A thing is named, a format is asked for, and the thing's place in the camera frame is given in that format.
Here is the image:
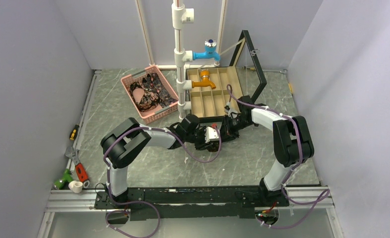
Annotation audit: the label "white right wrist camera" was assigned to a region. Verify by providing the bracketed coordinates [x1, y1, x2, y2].
[224, 102, 238, 119]

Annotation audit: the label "white pipe fitting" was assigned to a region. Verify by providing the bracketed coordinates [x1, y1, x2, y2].
[68, 180, 83, 194]

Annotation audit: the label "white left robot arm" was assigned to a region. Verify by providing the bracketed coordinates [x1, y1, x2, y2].
[101, 114, 223, 208]

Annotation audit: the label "green toy tool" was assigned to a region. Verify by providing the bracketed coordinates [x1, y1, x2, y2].
[53, 169, 73, 190]

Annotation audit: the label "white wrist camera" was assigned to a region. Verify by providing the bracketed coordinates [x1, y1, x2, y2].
[224, 102, 238, 119]
[205, 123, 219, 143]

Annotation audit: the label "blue plastic faucet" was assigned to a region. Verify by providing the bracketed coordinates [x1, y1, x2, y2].
[192, 39, 221, 62]

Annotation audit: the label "floral ties in basket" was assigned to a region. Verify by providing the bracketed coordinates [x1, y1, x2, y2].
[129, 73, 177, 112]

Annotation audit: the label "pink plastic basket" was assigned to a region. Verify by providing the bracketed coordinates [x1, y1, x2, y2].
[120, 65, 178, 124]

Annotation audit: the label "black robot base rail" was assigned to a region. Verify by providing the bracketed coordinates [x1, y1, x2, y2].
[94, 185, 289, 221]

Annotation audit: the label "white pvc pipe stand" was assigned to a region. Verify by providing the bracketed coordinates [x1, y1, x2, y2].
[171, 0, 194, 121]

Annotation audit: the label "yellow black screwdriver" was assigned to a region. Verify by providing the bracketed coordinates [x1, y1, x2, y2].
[69, 124, 80, 141]

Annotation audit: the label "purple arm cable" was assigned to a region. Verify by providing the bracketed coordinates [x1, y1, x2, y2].
[103, 126, 223, 238]
[226, 84, 331, 230]

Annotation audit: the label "black orange key-pattern tie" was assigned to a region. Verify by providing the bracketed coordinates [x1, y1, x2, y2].
[206, 138, 230, 152]

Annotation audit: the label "red handled wrench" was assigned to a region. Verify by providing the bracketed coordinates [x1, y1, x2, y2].
[65, 147, 90, 189]

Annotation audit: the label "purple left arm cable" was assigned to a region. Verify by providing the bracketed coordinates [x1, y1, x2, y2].
[103, 126, 223, 238]

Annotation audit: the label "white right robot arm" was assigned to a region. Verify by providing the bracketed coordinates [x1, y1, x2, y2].
[220, 96, 315, 206]

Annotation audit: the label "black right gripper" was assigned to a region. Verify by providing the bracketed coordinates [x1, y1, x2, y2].
[216, 115, 253, 144]

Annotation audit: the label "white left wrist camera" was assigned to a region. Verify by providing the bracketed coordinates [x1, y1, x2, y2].
[205, 123, 219, 143]

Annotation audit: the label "orange plastic faucet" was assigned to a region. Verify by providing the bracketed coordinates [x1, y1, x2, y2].
[192, 69, 216, 89]

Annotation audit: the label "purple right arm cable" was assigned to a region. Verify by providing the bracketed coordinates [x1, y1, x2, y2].
[226, 84, 331, 230]

